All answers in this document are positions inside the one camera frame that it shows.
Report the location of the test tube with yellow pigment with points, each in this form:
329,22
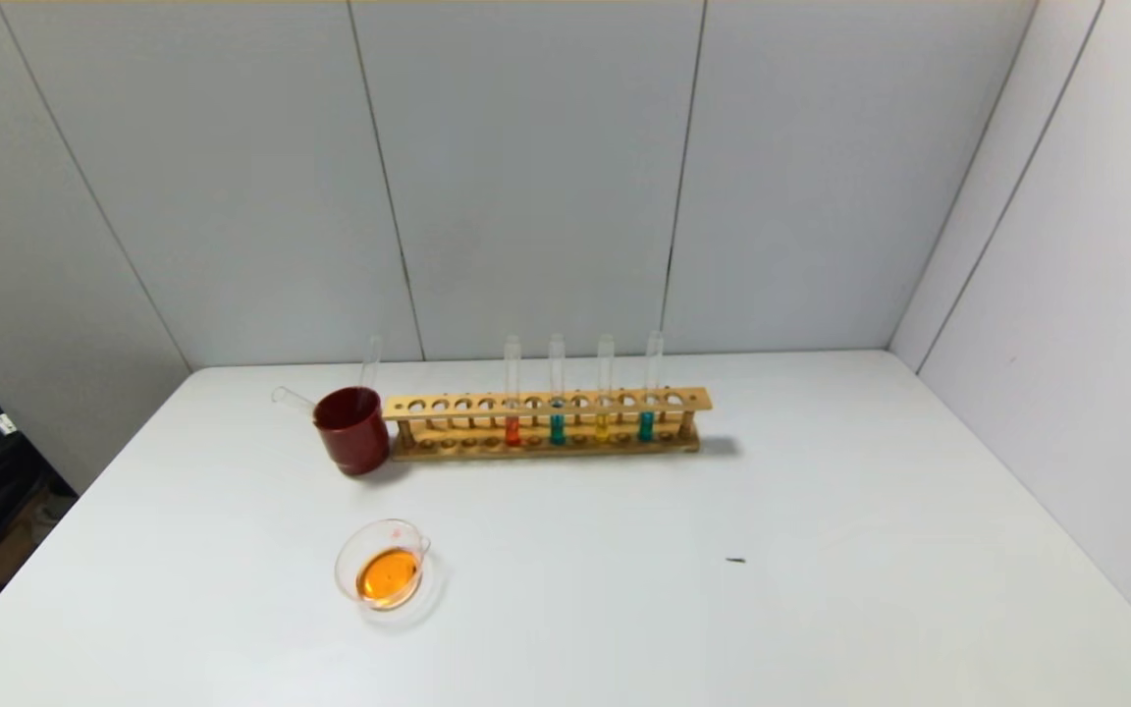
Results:
291,398
603,428

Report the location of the test tube with red pigment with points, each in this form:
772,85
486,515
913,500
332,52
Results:
512,432

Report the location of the clear glass beaker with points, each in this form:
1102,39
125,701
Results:
387,574

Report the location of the test tube with teal pigment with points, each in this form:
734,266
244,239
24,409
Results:
646,426
557,430

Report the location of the dark red cup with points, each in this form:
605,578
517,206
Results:
351,432

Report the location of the wooden test tube rack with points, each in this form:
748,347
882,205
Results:
546,404

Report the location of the test tube with orange-red pigment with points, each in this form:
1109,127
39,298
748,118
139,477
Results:
370,363

